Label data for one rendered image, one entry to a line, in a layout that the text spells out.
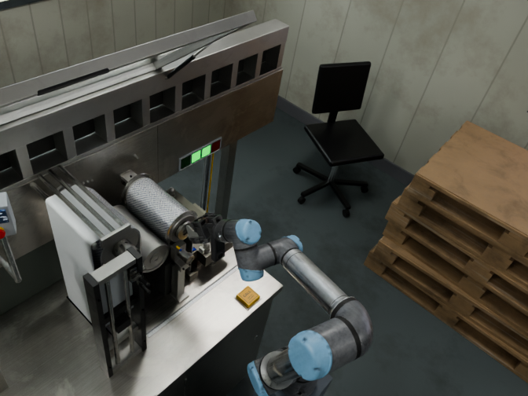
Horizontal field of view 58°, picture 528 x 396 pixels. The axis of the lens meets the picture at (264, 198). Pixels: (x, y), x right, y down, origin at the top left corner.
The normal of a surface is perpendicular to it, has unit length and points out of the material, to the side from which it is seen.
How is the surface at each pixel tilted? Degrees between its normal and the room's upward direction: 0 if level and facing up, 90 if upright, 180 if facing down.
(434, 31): 90
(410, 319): 0
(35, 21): 90
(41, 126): 90
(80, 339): 0
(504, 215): 0
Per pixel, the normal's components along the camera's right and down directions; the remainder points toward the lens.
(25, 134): 0.73, 0.55
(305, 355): -0.82, 0.21
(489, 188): 0.15, -0.71
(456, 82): -0.65, 0.46
